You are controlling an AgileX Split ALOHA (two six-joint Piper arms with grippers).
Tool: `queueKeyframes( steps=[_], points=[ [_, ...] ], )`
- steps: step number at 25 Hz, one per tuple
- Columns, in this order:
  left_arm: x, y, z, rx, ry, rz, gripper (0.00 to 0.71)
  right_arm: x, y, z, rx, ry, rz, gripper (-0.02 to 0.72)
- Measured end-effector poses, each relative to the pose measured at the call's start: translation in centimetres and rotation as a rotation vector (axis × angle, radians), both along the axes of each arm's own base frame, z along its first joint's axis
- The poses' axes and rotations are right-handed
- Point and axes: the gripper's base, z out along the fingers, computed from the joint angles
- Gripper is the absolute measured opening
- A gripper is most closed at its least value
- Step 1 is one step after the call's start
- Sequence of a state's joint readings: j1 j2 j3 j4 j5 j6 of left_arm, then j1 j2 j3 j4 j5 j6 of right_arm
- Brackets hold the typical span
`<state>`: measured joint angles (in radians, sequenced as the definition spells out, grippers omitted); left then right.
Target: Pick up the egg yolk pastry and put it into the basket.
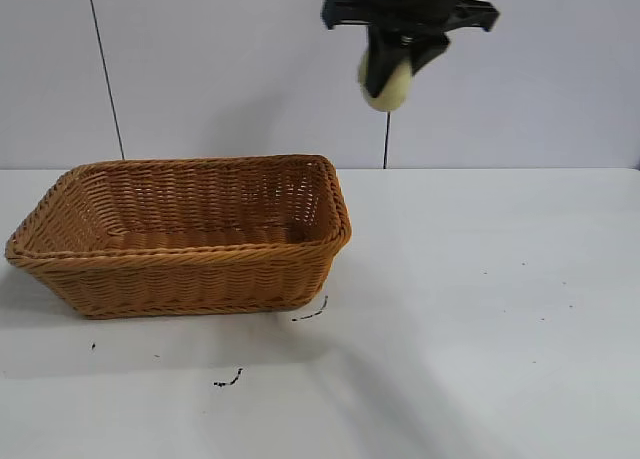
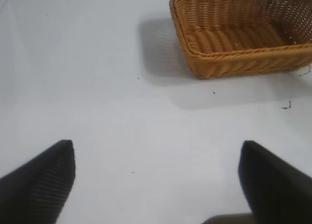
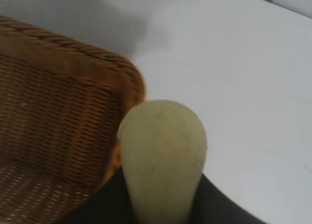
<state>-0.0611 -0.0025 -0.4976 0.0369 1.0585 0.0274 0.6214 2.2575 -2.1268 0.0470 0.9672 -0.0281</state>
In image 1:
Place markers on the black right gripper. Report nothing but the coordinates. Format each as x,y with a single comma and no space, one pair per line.
415,4

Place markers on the pale yellow egg yolk pastry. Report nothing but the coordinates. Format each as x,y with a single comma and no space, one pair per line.
390,100

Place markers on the woven wicker basket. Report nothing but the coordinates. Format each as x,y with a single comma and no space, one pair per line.
200,279

